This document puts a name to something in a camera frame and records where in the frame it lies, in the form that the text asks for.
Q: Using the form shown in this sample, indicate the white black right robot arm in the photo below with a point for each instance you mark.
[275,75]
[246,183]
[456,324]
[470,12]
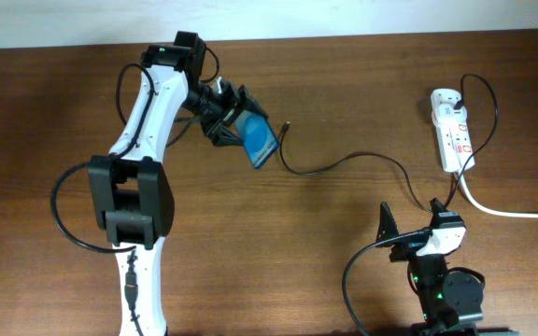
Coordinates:
[450,298]

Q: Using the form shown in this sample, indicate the blue smartphone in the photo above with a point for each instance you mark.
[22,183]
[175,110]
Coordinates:
[259,139]

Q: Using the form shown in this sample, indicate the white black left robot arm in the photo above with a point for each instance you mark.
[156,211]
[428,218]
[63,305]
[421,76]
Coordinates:
[132,198]

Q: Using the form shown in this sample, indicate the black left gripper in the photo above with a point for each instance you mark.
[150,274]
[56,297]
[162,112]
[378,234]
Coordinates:
[233,98]

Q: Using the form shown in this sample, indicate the white power strip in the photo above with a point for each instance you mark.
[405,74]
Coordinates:
[452,131]

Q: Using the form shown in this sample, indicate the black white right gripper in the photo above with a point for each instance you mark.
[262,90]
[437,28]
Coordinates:
[408,248]

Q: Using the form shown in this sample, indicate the black charger plug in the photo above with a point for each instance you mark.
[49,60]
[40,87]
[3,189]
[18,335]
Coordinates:
[459,104]

